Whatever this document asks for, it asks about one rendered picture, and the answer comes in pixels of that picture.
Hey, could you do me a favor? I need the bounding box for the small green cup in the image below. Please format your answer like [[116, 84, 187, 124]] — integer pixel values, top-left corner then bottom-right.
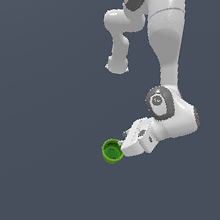
[[99, 136, 127, 167]]

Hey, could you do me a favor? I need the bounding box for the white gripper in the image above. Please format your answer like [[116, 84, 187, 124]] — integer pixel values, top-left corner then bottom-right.
[[115, 113, 163, 162]]

